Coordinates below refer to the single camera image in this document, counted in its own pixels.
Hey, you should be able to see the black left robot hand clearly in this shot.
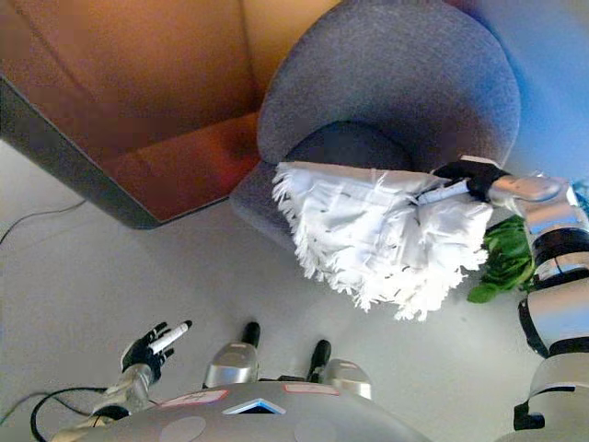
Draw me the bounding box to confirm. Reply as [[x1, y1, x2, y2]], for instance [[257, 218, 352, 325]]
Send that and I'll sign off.
[[120, 320, 193, 383]]

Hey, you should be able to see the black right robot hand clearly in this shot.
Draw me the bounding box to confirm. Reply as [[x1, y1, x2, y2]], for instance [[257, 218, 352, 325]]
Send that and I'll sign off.
[[416, 156, 512, 206]]

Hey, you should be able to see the green leafy plant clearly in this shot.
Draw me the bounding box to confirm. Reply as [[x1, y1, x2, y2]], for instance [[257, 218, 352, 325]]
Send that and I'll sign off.
[[467, 181, 589, 304]]

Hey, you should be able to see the silver left robot leg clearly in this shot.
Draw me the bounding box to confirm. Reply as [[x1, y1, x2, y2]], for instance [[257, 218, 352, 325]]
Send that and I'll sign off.
[[202, 343, 259, 389]]

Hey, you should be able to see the silver robot leg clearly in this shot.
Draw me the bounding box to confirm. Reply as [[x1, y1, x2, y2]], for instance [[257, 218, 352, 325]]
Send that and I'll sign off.
[[321, 358, 373, 401], [202, 343, 259, 389]]

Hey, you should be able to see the grey fabric armchair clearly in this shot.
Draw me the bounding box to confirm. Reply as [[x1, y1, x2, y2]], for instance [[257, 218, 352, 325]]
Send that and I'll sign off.
[[228, 0, 522, 252]]

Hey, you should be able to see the grey robot torso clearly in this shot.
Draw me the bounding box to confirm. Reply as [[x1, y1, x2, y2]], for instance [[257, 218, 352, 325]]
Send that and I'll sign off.
[[77, 380, 433, 442]]

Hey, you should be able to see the silver right robot leg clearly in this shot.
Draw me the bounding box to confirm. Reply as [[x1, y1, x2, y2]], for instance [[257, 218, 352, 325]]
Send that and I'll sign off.
[[321, 358, 373, 401]]

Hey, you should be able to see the brown wooden cabinet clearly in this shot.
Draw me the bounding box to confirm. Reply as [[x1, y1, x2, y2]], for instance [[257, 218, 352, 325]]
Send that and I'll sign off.
[[0, 0, 341, 230]]

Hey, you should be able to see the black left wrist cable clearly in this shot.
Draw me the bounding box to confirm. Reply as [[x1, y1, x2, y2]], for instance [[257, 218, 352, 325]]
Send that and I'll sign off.
[[29, 387, 130, 442]]

